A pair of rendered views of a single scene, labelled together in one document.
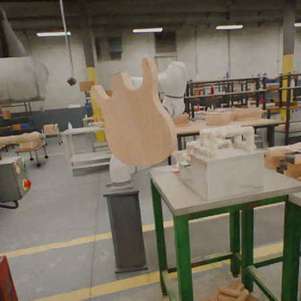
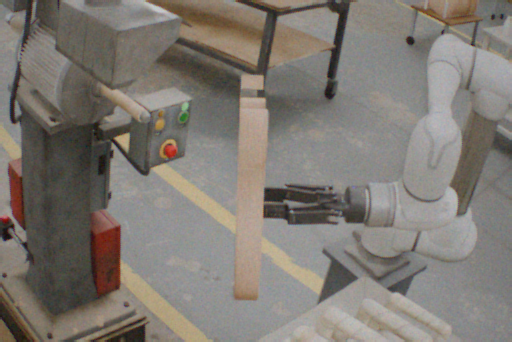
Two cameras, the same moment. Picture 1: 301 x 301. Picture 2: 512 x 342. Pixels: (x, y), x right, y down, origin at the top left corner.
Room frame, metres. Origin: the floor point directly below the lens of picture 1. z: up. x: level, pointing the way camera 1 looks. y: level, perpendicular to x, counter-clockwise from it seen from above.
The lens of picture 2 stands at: (0.24, -0.80, 2.00)
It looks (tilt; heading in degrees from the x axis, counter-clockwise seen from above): 31 degrees down; 50
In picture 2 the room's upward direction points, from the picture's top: 11 degrees clockwise
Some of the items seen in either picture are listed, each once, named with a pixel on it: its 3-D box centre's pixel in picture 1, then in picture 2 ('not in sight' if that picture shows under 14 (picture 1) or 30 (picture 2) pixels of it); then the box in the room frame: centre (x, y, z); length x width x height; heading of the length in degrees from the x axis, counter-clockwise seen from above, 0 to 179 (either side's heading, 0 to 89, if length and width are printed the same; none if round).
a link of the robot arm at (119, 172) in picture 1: (120, 166); (394, 217); (1.72, 0.25, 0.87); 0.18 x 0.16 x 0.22; 127
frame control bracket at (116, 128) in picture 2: not in sight; (124, 125); (1.04, 0.80, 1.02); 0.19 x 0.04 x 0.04; 10
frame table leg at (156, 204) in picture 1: (160, 238); not in sight; (1.34, -0.01, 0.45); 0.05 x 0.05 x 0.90; 10
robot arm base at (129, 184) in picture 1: (119, 183); (376, 247); (1.71, 0.28, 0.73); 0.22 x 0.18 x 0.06; 93
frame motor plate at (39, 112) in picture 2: not in sight; (56, 96); (0.83, 0.91, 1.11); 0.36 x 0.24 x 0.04; 100
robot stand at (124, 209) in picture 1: (127, 224); (350, 327); (1.72, 0.26, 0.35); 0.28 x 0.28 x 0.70; 3
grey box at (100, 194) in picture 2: not in sight; (91, 132); (0.99, 0.94, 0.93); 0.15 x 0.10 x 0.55; 100
